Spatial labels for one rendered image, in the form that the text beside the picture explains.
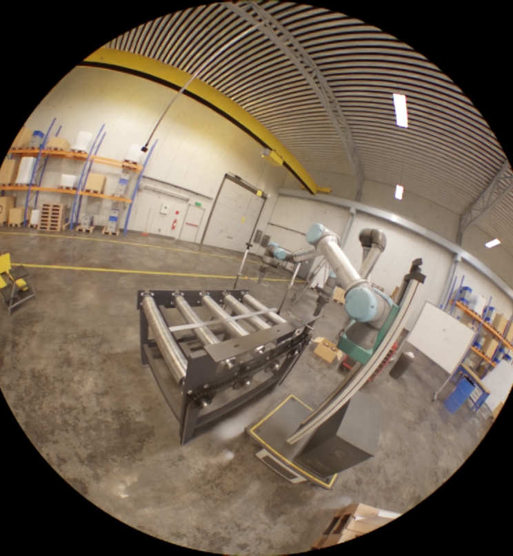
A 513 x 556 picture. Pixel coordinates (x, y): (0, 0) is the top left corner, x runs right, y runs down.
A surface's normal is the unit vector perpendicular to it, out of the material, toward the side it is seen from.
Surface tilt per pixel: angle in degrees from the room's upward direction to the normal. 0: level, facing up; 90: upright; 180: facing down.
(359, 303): 94
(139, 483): 0
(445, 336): 90
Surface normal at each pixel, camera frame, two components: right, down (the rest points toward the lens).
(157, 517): 0.34, -0.91
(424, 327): -0.87, -0.21
